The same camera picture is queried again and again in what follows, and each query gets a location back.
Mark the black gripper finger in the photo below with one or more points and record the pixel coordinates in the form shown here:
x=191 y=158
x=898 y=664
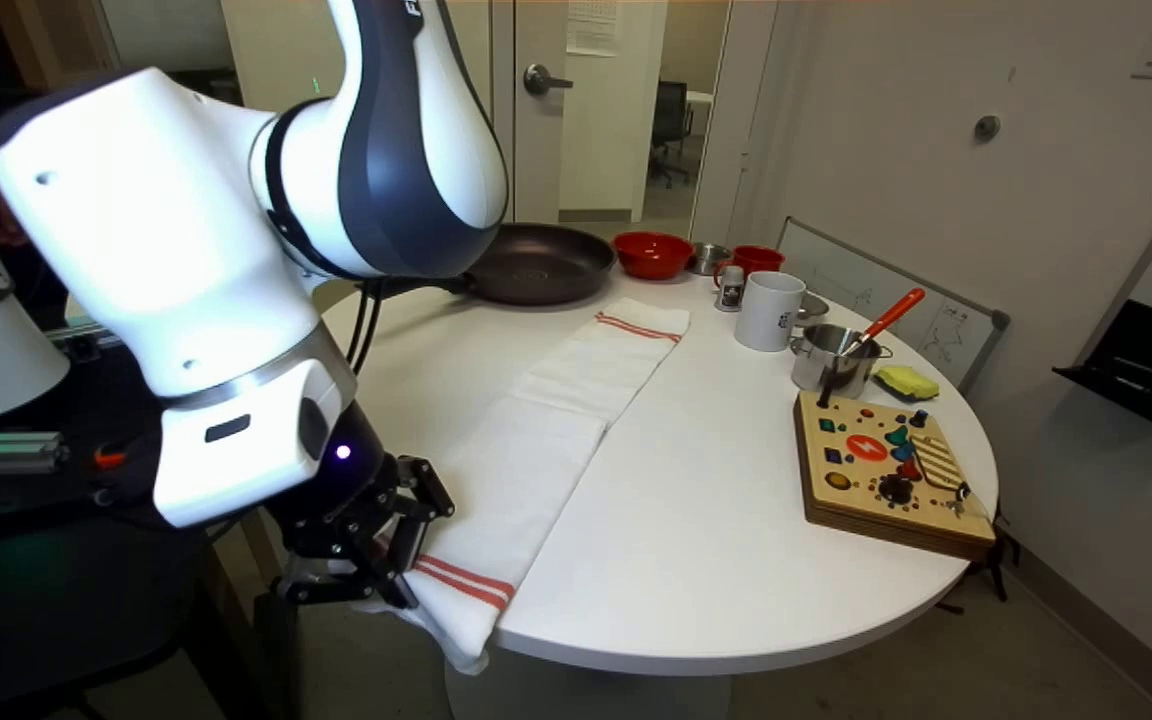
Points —
x=429 y=488
x=351 y=571

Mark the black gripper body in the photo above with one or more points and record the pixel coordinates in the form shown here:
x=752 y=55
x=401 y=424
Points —
x=362 y=502

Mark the white towel red stripes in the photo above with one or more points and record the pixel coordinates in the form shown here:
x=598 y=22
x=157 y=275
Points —
x=519 y=469

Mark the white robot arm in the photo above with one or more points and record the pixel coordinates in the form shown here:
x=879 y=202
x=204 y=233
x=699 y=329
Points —
x=198 y=233

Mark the black frying pan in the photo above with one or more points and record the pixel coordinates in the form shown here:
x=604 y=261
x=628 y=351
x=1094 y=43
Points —
x=537 y=266

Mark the round white table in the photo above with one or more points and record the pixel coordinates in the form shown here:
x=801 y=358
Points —
x=686 y=554

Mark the red bowl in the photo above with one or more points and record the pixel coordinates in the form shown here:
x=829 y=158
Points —
x=655 y=254

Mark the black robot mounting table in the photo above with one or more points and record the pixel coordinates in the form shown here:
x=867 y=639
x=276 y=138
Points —
x=95 y=599

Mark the small steel cup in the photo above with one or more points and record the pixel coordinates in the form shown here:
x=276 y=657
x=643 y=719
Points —
x=721 y=270

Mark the white mug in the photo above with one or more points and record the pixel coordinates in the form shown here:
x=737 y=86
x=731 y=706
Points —
x=768 y=311

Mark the red cup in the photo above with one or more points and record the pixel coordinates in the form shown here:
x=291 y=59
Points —
x=752 y=257

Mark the steel pot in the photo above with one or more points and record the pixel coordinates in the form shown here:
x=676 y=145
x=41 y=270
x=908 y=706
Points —
x=833 y=358

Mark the wooden toy board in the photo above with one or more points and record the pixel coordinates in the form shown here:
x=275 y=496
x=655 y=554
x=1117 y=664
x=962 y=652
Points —
x=887 y=472

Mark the yellow green sponge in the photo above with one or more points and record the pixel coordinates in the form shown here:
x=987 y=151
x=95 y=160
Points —
x=907 y=380

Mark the aluminium rail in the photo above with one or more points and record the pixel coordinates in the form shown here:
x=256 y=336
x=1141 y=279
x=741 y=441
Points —
x=28 y=452

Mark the whiteboard leaning on wall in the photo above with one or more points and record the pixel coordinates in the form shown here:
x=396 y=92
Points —
x=948 y=329

